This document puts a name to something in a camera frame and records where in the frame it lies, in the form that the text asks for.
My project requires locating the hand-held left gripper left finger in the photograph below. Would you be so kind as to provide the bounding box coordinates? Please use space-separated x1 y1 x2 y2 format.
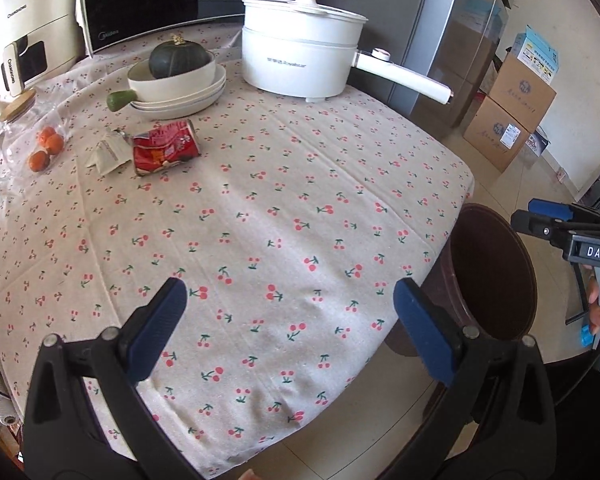
22 276 203 480

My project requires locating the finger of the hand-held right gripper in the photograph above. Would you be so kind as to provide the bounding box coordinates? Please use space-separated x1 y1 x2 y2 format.
511 210 576 252
527 198 600 224

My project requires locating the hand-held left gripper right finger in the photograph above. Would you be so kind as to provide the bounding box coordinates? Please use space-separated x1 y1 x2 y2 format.
380 277 558 480

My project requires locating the brown trash bin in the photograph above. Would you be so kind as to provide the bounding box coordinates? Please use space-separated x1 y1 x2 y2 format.
385 203 538 358

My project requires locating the person's right hand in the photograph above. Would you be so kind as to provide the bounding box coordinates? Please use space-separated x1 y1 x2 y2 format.
586 266 600 336

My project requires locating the small blue white box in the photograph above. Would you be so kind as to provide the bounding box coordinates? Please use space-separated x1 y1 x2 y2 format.
526 127 551 158

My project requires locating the brown cardboard box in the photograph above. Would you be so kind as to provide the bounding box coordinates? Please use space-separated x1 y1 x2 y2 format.
489 52 557 133
462 96 531 173

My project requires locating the blue white printed box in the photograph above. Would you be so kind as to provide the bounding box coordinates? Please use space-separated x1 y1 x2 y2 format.
510 25 562 86

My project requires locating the small white paper packet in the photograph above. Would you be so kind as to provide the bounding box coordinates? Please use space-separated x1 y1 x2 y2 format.
97 127 130 153
84 147 133 177

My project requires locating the cherry print tablecloth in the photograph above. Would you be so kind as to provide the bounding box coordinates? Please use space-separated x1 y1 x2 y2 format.
0 20 476 466

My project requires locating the red crushed snack packet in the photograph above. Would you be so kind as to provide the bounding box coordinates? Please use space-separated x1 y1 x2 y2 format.
131 119 202 177

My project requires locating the grey refrigerator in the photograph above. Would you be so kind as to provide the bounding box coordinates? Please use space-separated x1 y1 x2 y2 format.
325 0 511 141

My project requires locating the green avocado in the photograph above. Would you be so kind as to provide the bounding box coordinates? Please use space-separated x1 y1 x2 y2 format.
106 90 133 112

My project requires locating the white ceramic bowl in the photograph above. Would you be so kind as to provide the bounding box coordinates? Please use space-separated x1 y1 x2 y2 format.
127 55 217 103

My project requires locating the glass pitcher wooden lid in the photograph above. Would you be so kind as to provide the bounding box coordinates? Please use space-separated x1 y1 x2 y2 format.
0 89 68 181

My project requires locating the dark green pumpkin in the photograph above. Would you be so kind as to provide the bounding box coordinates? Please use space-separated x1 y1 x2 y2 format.
148 34 215 80

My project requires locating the white electric cooking pot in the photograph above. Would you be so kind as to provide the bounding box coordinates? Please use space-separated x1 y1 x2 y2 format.
241 0 455 106

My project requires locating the black microwave oven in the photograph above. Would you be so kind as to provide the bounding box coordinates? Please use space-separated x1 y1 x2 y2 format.
77 0 301 57

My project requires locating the white air fryer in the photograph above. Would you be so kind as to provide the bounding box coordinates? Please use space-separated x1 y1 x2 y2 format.
0 0 88 97

